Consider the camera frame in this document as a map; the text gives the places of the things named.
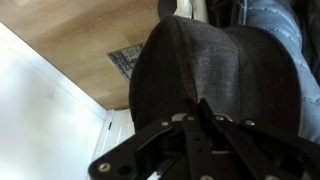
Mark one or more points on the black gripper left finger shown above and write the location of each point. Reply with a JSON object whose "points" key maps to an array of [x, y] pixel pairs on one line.
{"points": [[167, 146]]}

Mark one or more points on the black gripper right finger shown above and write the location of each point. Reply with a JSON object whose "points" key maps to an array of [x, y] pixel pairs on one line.
{"points": [[256, 151]]}

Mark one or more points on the black hat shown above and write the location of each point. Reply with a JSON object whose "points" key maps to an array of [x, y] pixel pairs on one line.
{"points": [[241, 71]]}

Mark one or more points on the grey patterned floor mat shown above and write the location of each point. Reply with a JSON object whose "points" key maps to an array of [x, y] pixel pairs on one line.
{"points": [[125, 59]]}

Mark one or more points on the white coat rack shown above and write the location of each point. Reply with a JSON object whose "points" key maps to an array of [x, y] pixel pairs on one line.
{"points": [[193, 9]]}

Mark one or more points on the blue puffer jacket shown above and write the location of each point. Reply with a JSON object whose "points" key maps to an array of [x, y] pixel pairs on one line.
{"points": [[296, 24]]}

